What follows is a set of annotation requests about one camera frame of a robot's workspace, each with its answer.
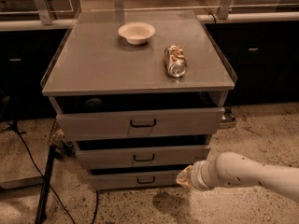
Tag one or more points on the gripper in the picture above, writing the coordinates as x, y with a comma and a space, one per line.
196, 175

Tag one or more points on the grey drawer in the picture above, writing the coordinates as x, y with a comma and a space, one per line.
135, 177
138, 115
142, 152

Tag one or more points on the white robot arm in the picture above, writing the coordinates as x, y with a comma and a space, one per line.
232, 170

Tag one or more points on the grey drawer cabinet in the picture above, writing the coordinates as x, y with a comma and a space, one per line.
96, 60

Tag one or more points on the crushed silver soda can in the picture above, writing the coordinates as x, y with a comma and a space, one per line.
174, 60

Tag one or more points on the black tripod leg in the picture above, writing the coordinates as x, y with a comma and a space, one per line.
41, 209

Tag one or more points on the dark back counter cabinet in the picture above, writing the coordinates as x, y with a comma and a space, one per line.
264, 56

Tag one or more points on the white paper bowl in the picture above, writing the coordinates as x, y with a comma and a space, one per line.
137, 33

